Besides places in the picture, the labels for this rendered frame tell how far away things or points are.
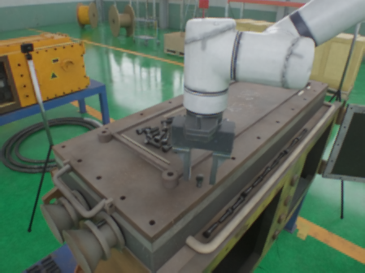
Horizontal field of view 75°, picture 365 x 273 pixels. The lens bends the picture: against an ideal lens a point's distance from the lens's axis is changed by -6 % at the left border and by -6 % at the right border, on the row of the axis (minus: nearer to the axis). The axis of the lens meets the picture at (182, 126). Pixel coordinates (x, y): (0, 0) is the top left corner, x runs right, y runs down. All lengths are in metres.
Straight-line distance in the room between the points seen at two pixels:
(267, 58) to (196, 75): 0.12
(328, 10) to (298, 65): 0.16
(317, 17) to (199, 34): 0.24
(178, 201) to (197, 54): 0.32
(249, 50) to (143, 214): 0.38
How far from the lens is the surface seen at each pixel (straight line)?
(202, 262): 0.65
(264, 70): 0.42
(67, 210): 0.75
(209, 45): 0.43
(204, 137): 0.44
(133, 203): 0.59
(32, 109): 3.18
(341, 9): 0.55
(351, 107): 1.77
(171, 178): 0.60
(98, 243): 0.63
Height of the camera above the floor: 1.78
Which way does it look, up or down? 29 degrees down
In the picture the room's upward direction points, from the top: 1 degrees clockwise
